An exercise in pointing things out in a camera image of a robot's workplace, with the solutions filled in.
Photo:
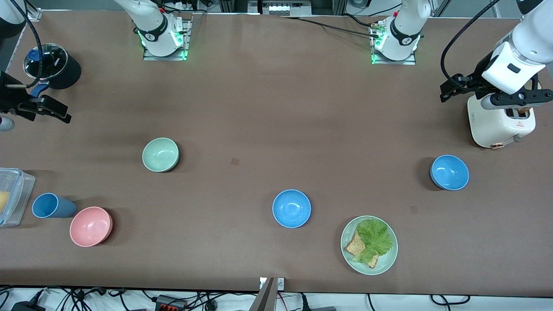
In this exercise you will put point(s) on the black power adapter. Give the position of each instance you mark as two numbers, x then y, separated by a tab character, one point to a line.
26	307

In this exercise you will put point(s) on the white toaster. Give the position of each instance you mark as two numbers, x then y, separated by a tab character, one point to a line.
488	125

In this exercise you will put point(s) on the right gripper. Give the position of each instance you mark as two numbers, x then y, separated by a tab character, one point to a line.
9	96

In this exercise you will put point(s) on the metal base plate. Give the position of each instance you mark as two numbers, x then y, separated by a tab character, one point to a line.
408	61
149	57

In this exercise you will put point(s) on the blue bowl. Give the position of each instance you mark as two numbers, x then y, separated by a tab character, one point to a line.
449	172
291	208

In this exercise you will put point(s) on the brown toast slice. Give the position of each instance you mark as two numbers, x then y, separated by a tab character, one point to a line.
355	247

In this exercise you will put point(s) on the white power strip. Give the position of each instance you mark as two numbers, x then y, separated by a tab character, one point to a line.
283	7

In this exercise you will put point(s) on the white pole bracket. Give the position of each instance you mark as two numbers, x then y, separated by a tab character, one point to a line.
281	284

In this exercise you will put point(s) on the aluminium frame corner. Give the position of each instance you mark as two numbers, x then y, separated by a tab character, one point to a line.
34	14

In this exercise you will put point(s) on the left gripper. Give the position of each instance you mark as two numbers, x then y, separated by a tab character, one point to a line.
475	80

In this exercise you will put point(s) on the green plate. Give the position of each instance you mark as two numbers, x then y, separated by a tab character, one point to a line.
384	264

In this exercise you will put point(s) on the blue cup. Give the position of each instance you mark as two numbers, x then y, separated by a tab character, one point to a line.
60	208

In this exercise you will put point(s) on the pink bowl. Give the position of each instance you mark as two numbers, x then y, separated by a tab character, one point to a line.
90	226

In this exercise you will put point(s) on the green bowl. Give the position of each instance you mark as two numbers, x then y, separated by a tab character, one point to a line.
160	154

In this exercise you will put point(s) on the glass pot lid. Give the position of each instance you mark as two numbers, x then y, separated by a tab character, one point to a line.
52	60

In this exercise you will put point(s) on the grey camera pole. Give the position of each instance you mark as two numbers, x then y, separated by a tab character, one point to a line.
265	300

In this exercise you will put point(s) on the green lettuce leaf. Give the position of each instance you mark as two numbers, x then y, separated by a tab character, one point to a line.
376	237

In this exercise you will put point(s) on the black red power strip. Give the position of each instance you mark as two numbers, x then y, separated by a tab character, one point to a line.
170	306

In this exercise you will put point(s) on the yellow food piece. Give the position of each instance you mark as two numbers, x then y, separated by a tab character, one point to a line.
3	203

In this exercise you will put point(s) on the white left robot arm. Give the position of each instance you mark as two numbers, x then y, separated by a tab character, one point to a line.
402	30

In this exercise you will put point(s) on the clear plastic container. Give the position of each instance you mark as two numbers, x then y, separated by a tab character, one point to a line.
26	185

